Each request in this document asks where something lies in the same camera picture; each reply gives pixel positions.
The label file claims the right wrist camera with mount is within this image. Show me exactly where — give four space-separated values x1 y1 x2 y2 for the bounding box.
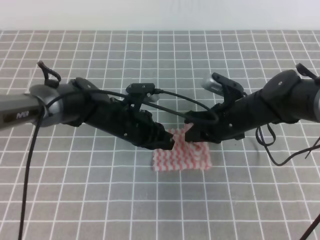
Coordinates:
201 72 245 110

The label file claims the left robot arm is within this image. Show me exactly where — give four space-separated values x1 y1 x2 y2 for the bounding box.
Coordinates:
0 61 175 150

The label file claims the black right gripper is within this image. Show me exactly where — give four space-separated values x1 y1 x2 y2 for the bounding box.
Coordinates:
184 99 250 144

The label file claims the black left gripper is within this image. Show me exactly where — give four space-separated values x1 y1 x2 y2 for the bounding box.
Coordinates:
85 98 174 151

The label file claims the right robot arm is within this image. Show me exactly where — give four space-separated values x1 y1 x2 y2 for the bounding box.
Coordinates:
185 63 320 144

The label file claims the pink white wavy striped towel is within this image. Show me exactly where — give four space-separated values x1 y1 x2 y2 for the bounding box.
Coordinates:
152 123 213 172

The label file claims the grey grid tablecloth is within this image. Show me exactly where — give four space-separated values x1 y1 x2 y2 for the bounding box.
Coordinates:
0 30 320 240

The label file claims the black left camera cable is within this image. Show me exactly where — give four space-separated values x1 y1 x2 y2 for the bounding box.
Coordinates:
17 88 218 240

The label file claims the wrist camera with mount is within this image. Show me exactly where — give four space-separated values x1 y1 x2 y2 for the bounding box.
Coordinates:
125 83 160 113
201 72 245 110

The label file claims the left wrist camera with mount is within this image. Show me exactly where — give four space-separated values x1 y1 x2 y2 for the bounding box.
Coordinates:
125 83 160 113

